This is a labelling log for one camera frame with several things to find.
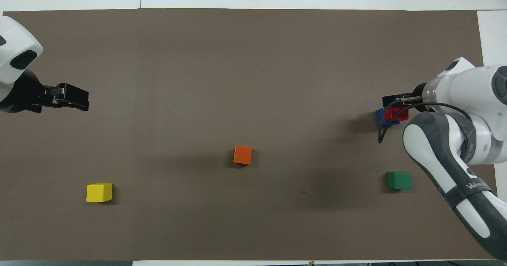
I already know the green block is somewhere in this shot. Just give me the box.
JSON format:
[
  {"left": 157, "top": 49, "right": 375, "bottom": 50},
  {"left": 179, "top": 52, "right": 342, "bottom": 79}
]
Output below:
[{"left": 386, "top": 171, "right": 413, "bottom": 190}]

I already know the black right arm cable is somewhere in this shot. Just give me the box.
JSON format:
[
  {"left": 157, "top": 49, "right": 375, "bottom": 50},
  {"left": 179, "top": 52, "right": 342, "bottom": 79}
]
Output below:
[{"left": 378, "top": 102, "right": 473, "bottom": 144}]

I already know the brown paper mat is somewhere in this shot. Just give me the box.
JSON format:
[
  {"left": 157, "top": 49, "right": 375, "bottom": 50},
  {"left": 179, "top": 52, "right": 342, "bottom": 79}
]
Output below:
[{"left": 0, "top": 8, "right": 499, "bottom": 261}]

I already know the orange block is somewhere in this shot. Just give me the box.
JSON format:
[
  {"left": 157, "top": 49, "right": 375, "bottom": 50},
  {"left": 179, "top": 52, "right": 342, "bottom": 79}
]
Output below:
[{"left": 233, "top": 145, "right": 253, "bottom": 165}]

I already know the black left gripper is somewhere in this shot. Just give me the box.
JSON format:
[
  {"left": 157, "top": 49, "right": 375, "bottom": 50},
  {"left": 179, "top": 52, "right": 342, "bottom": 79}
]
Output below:
[{"left": 0, "top": 69, "right": 90, "bottom": 114}]

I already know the red block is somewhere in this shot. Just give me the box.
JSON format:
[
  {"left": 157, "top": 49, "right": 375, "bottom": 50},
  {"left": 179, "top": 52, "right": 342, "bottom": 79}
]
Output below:
[{"left": 383, "top": 105, "right": 410, "bottom": 123}]

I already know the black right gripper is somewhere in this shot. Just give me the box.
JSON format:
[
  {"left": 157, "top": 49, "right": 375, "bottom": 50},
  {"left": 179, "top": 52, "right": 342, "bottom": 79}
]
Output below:
[{"left": 382, "top": 82, "right": 427, "bottom": 108}]

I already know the yellow block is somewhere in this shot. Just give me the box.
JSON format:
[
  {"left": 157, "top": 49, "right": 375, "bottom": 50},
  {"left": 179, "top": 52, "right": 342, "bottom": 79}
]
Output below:
[{"left": 86, "top": 183, "right": 113, "bottom": 203}]

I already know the blue block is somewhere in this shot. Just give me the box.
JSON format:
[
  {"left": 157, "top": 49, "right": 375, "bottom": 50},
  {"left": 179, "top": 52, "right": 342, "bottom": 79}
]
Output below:
[{"left": 375, "top": 108, "right": 401, "bottom": 127}]

